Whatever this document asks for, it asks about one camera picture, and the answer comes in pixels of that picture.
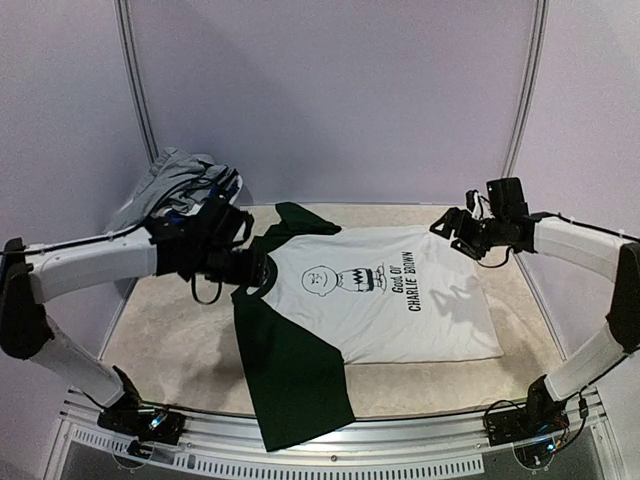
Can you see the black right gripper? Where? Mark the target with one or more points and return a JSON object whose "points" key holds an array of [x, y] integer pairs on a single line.
{"points": [[463, 232]]}

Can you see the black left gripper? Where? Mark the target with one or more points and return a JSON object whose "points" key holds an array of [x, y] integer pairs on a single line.
{"points": [[252, 273]]}

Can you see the white and green raglan shirt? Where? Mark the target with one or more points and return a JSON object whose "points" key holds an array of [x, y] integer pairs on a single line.
{"points": [[336, 296]]}

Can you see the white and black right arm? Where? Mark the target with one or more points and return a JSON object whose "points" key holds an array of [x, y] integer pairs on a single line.
{"points": [[598, 265]]}

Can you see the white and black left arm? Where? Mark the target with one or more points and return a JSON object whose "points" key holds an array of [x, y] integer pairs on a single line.
{"points": [[33, 275]]}

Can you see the blue plaid garment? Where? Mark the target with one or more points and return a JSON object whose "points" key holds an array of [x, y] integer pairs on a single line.
{"points": [[188, 203]]}

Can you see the grey garment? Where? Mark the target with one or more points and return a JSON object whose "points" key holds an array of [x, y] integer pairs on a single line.
{"points": [[172, 172]]}

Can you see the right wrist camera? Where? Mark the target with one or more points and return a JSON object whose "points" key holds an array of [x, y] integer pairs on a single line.
{"points": [[477, 205]]}

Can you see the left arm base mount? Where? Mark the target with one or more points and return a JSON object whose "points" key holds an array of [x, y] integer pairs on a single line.
{"points": [[146, 426]]}

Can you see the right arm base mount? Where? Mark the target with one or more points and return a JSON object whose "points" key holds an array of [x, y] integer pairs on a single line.
{"points": [[525, 430]]}

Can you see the aluminium front rail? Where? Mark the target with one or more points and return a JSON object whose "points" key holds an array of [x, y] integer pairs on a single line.
{"points": [[449, 446]]}

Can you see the right aluminium corner post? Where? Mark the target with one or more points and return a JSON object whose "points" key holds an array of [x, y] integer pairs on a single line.
{"points": [[526, 92]]}

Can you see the aluminium corner post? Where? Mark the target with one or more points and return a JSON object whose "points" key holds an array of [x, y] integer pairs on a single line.
{"points": [[526, 92], [124, 19]]}

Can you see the left aluminium corner post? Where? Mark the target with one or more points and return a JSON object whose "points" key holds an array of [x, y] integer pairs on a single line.
{"points": [[124, 19]]}

